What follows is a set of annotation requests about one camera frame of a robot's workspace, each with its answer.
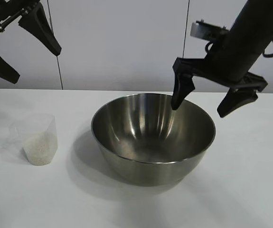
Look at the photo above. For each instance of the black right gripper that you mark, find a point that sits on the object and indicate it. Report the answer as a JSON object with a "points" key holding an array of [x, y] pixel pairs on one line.
{"points": [[233, 61]]}

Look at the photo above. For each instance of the stainless steel mixing bowl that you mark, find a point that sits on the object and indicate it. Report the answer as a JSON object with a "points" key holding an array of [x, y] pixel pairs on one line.
{"points": [[138, 133]]}

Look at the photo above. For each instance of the clear plastic measuring cup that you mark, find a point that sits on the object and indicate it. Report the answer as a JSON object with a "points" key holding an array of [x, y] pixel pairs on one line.
{"points": [[43, 126]]}

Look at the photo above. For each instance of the white rice grains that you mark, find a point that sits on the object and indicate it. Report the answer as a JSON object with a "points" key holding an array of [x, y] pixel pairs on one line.
{"points": [[40, 149]]}

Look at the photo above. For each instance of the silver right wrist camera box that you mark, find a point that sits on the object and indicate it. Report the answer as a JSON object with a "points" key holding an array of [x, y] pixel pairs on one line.
{"points": [[198, 29]]}

